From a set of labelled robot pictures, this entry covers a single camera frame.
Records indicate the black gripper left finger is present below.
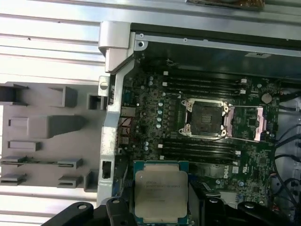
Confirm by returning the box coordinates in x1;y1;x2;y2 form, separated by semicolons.
46;197;135;226

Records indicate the thin wire locking lever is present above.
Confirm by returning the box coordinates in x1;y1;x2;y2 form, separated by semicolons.
196;135;237;143

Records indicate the silver square CPU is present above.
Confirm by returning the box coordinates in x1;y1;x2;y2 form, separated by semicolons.
133;161;190;224

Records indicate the CPU socket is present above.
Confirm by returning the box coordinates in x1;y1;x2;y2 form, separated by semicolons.
180;97;232;139

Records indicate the grey parts rack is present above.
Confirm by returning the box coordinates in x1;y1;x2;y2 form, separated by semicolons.
0;81;100;192

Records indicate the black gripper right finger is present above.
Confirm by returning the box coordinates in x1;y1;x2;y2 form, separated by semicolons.
192;197;286;226

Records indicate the black RAM slot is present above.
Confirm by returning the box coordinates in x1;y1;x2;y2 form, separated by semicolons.
159;148;240;162
159;137;240;151
159;153;240;167
163;70;247;85
164;76;246;90
164;86;246;101
158;143;241;156
163;81;246;95

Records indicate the green motherboard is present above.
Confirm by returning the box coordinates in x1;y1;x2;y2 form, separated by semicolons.
116;68;283;226

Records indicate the metal socket cover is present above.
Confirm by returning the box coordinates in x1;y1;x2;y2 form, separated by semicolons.
222;105;268;143

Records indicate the black grey PC case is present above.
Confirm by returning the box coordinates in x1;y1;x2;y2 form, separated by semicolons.
96;20;301;226

